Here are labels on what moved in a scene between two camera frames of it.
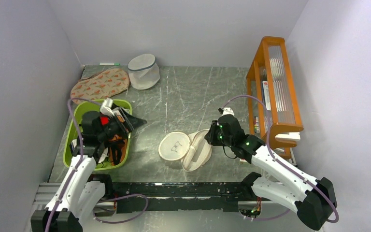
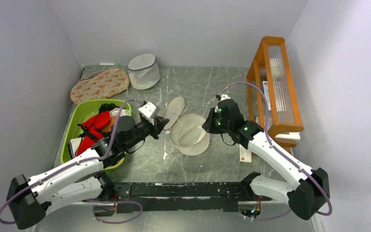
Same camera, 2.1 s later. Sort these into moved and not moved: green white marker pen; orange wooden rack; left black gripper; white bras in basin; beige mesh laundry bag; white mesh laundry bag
Moved: left black gripper; beige mesh laundry bag
Not moved: green white marker pen; white mesh laundry bag; orange wooden rack; white bras in basin
